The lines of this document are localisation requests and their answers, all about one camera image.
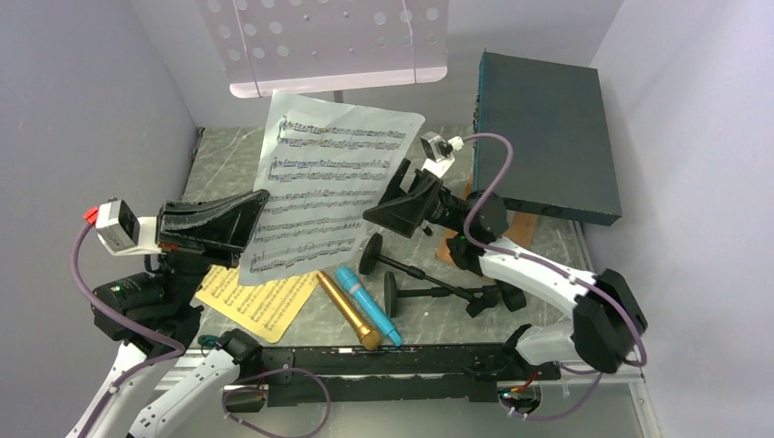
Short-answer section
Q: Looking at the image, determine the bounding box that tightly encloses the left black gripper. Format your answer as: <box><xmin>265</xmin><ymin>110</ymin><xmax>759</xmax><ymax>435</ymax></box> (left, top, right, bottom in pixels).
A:
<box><xmin>156</xmin><ymin>184</ymin><xmax>271</xmax><ymax>308</ymax></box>

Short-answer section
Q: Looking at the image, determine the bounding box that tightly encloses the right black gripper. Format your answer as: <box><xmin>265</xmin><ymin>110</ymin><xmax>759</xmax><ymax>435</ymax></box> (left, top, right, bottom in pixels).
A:
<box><xmin>350</xmin><ymin>158</ymin><xmax>466</xmax><ymax>238</ymax></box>

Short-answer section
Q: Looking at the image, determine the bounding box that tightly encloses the yellow paper sheet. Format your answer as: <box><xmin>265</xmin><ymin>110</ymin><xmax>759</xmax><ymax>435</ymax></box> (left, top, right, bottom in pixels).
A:
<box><xmin>195</xmin><ymin>266</ymin><xmax>319</xmax><ymax>344</ymax></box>

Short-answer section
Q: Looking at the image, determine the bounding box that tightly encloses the white sheet music page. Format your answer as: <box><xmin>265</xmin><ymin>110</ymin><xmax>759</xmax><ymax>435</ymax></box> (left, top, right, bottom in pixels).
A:
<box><xmin>238</xmin><ymin>91</ymin><xmax>425</xmax><ymax>286</ymax></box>

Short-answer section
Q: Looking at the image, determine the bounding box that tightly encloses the black microphone stand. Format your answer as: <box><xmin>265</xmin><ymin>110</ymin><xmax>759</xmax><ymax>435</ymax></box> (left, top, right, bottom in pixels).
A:
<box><xmin>383</xmin><ymin>272</ymin><xmax>500</xmax><ymax>318</ymax></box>
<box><xmin>358</xmin><ymin>233</ymin><xmax>527</xmax><ymax>312</ymax></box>

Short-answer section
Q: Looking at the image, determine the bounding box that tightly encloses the lilac music stand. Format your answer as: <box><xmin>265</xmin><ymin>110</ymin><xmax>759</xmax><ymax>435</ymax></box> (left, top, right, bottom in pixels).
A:
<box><xmin>197</xmin><ymin>0</ymin><xmax>450</xmax><ymax>99</ymax></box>

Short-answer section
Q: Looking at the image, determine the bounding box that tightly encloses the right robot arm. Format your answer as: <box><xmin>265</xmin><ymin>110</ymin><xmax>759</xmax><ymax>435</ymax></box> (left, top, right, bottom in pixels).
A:
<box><xmin>362</xmin><ymin>160</ymin><xmax>647</xmax><ymax>379</ymax></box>

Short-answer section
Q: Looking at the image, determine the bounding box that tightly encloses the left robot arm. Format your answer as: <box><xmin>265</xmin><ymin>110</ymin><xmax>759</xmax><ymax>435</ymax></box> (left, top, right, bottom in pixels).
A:
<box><xmin>69</xmin><ymin>190</ymin><xmax>269</xmax><ymax>437</ymax></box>

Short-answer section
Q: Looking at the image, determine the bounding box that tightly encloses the blue microphone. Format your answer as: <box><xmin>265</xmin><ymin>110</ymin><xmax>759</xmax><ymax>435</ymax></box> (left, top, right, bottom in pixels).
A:
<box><xmin>336</xmin><ymin>266</ymin><xmax>403</xmax><ymax>347</ymax></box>

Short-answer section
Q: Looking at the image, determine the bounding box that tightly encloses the wooden base board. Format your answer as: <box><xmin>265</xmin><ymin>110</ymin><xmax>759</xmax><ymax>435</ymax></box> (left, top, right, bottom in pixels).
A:
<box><xmin>434</xmin><ymin>175</ymin><xmax>538</xmax><ymax>266</ymax></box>

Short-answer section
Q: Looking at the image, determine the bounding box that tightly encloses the gold microphone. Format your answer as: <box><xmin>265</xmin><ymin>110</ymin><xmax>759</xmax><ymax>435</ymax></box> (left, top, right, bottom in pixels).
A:
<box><xmin>316</xmin><ymin>271</ymin><xmax>382</xmax><ymax>351</ymax></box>

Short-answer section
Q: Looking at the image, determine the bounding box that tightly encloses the dark teal tilted board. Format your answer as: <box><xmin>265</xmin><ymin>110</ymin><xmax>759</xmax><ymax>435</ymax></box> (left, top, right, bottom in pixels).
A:
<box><xmin>474</xmin><ymin>52</ymin><xmax>622</xmax><ymax>226</ymax></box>

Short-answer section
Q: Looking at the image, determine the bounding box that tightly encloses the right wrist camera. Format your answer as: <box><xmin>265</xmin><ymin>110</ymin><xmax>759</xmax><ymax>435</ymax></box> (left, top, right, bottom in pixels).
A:
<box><xmin>420</xmin><ymin>131</ymin><xmax>464</xmax><ymax>178</ymax></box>

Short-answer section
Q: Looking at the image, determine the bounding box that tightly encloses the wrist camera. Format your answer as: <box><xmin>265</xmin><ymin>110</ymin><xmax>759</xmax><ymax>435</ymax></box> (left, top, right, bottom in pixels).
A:
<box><xmin>420</xmin><ymin>131</ymin><xmax>464</xmax><ymax>178</ymax></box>
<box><xmin>83</xmin><ymin>199</ymin><xmax>162</xmax><ymax>256</ymax></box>

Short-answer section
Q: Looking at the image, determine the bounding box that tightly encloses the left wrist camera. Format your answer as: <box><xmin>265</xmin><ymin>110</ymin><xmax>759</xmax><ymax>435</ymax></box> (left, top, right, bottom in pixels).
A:
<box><xmin>83</xmin><ymin>199</ymin><xmax>162</xmax><ymax>256</ymax></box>

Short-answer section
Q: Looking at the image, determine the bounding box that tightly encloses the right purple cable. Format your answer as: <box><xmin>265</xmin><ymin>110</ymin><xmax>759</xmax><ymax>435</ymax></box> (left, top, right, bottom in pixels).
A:
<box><xmin>462</xmin><ymin>132</ymin><xmax>649</xmax><ymax>423</ymax></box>

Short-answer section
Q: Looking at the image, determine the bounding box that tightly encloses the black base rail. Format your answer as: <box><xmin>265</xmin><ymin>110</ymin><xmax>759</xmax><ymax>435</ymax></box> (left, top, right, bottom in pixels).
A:
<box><xmin>239</xmin><ymin>343</ymin><xmax>560</xmax><ymax>407</ymax></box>

